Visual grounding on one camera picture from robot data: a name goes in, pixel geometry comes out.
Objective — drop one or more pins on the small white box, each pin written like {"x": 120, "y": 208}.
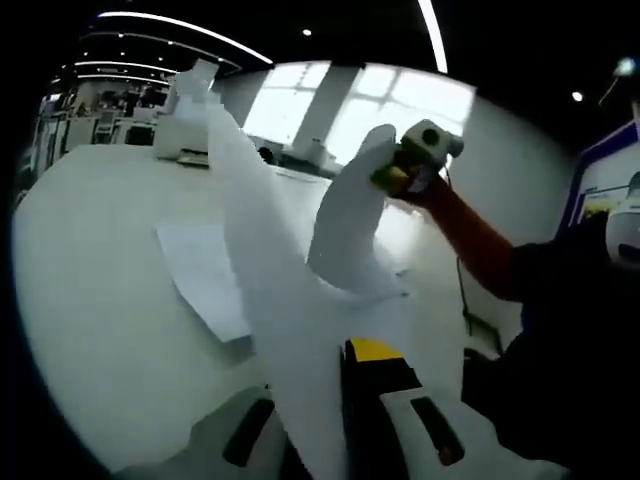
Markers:
{"x": 317, "y": 150}

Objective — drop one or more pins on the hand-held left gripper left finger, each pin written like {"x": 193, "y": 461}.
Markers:
{"x": 210, "y": 450}

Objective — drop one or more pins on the white printer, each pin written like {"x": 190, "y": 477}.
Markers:
{"x": 175, "y": 142}

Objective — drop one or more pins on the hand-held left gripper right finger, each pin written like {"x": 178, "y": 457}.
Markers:
{"x": 395, "y": 430}

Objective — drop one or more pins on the single white paper sheet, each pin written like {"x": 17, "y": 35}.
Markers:
{"x": 280, "y": 280}
{"x": 345, "y": 225}

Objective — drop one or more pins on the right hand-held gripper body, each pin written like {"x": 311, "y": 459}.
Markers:
{"x": 430, "y": 145}

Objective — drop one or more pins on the white chest device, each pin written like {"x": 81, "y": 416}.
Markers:
{"x": 622, "y": 230}

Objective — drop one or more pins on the long ceiling light strip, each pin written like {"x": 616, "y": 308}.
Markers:
{"x": 190, "y": 27}

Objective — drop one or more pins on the short ceiling light strip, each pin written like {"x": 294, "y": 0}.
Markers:
{"x": 435, "y": 35}

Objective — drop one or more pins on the narrow window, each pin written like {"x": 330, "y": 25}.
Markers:
{"x": 280, "y": 105}

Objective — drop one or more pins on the wide window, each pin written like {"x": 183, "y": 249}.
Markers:
{"x": 420, "y": 110}

